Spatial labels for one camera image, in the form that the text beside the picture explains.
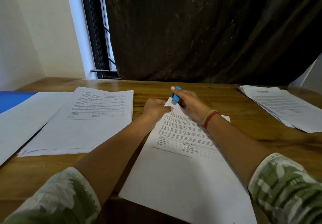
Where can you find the black window frame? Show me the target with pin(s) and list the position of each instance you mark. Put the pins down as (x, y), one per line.
(91, 30)

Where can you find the fanned stack of printed papers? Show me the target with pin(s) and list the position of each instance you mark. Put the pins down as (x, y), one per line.
(289, 108)

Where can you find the person's left forearm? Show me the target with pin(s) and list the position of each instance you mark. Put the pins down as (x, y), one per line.
(113, 156)

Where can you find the blue stapler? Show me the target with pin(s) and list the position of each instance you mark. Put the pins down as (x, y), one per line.
(175, 96)

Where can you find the person's right hand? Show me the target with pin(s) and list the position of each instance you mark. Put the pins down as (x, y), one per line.
(193, 107)

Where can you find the green patterned left sleeve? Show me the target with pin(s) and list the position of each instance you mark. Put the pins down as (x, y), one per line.
(55, 198)

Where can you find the black plastic curtain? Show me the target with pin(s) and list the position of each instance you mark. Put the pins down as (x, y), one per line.
(213, 30)

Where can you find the green patterned sleeve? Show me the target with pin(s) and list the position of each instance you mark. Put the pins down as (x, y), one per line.
(286, 188)
(55, 198)

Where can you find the printed paper sheets with table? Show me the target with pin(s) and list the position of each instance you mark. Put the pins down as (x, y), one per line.
(186, 176)

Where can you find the green patterned right sleeve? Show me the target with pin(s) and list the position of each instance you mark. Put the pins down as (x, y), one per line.
(286, 188)

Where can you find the blank white paper sheet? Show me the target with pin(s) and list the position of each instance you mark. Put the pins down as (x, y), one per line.
(22, 120)

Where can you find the stack of printed paper sheets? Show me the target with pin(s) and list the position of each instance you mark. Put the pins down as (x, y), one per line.
(88, 123)

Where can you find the person's right fingers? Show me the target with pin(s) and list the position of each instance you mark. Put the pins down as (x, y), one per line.
(185, 94)

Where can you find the person's right forearm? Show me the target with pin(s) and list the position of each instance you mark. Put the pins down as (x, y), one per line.
(239, 151)

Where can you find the person's left hand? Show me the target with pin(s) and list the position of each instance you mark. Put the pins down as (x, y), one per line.
(154, 109)

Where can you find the blue folder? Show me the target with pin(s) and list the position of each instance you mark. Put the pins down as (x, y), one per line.
(12, 100)

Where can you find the person's left thumb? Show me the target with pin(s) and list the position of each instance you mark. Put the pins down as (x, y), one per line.
(168, 109)

